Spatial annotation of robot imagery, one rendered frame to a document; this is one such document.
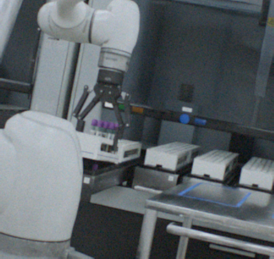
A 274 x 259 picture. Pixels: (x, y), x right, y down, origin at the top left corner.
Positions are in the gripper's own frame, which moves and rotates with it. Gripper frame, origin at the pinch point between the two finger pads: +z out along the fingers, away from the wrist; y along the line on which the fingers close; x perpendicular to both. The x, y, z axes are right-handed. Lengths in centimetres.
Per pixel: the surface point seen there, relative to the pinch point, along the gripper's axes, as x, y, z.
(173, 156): 24.3, 18.9, -0.2
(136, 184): 21.9, 9.5, 10.8
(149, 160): 24.6, 11.7, 2.4
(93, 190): -19.4, 6.6, 13.3
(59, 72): 27.7, -24.4, -20.1
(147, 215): -49, 27, 15
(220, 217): -50, 42, 12
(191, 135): 89, 15, -11
